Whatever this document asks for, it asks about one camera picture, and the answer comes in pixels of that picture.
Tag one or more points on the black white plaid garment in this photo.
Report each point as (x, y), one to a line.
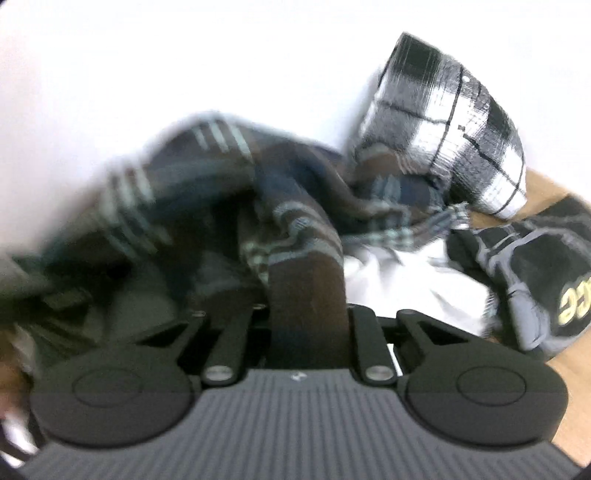
(443, 122)

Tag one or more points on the black SPACE print garment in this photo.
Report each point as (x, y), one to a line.
(539, 269)

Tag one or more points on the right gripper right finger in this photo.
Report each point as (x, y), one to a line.
(386, 349)

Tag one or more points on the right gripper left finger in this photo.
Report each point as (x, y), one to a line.
(215, 350)

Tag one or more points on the navy brown plaid shirt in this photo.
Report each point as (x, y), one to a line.
(223, 206)

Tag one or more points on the white cloth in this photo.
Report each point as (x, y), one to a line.
(388, 281)

